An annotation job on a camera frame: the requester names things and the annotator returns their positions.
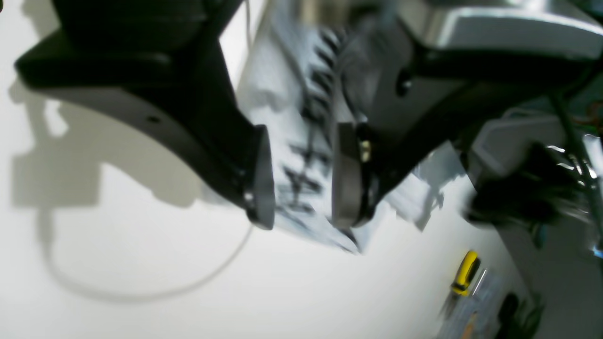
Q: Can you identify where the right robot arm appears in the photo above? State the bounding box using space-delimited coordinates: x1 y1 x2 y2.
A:
15 0 602 229

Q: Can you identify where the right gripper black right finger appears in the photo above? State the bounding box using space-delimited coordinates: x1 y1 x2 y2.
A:
331 9 602 229

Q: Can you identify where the yellow tool on table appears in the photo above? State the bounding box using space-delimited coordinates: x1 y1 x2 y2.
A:
451 250 481 296

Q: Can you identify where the grey T-shirt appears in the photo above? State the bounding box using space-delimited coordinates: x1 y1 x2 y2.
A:
220 0 466 254

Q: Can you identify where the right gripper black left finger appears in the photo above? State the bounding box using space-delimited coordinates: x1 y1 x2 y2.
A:
15 0 276 230

